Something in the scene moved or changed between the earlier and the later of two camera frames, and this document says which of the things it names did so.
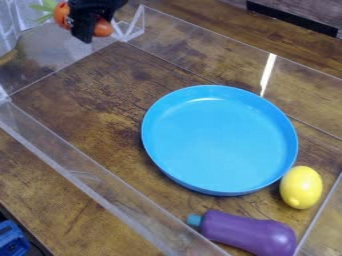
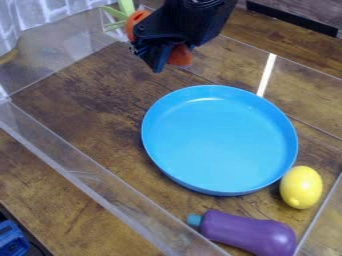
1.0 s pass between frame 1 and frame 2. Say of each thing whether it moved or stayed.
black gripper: moved
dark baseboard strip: stayed
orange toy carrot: moved
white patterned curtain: stayed
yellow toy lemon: stayed
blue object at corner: stayed
